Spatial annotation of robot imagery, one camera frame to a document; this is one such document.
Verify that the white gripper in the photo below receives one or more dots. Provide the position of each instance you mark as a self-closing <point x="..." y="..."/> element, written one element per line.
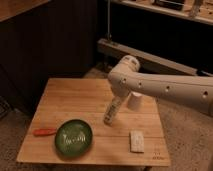
<point x="119" y="98"/>

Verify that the clear labelled plastic bottle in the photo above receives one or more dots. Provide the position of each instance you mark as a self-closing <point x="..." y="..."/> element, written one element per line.
<point x="112" y="110"/>

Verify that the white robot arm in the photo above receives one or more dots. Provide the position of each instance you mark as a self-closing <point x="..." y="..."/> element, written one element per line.
<point x="192" y="91"/>

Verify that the white paper cup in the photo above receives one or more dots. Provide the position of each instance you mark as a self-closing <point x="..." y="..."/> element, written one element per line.
<point x="134" y="101"/>

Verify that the beige rectangular sponge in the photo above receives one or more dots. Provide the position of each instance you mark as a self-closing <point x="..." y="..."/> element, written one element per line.
<point x="137" y="142"/>

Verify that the wooden table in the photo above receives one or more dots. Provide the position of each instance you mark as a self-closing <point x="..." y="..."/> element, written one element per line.
<point x="87" y="99"/>

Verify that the green round plate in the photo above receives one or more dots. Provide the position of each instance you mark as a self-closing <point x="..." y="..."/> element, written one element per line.
<point x="73" y="138"/>

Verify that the vertical metal pole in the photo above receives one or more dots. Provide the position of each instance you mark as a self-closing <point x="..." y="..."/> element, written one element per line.
<point x="108" y="20"/>

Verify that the wooden shelf with items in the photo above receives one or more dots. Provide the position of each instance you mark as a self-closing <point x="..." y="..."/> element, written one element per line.
<point x="193" y="10"/>

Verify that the grey metal rail beam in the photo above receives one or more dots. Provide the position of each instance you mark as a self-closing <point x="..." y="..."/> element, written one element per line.
<point x="149" y="61"/>

